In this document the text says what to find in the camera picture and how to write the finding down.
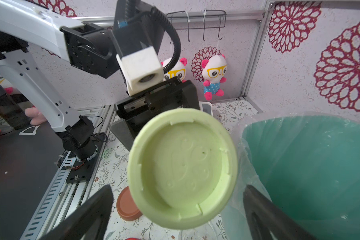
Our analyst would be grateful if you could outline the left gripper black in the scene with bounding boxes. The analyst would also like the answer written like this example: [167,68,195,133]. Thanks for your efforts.
[110,77,200,151]

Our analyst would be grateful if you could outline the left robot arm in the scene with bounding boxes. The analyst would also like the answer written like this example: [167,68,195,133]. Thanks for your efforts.
[0,1,199,162]

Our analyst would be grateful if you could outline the black wire wall rack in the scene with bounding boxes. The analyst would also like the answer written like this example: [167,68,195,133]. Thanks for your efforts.
[166,9,227,42]

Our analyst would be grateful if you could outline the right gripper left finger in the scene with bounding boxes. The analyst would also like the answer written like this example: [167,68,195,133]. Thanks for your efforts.
[41,185,114,240]

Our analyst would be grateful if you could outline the brown jar lid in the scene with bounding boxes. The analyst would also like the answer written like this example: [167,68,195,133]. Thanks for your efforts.
[117,187,143,222]

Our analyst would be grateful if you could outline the green trash bin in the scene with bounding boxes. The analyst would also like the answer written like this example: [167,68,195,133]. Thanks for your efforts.
[242,115,360,240]

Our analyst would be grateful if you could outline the plush toy blue dotted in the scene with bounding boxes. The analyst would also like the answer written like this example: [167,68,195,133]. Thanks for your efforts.
[201,55,227,101]

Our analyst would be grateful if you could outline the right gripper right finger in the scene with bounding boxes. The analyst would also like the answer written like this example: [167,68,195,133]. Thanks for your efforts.
[243,185,316,240]

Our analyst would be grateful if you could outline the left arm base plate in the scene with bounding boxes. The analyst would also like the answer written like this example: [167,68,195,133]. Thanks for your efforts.
[57,132,108,184]

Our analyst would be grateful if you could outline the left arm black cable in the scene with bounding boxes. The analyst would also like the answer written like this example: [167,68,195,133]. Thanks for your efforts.
[149,6,182,74]

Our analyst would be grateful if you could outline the plush toy red striped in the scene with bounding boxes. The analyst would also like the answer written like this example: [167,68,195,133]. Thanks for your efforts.
[163,58,188,82]

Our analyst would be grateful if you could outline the green lid peanut jar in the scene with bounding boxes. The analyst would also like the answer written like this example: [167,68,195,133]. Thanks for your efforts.
[127,108,239,230]

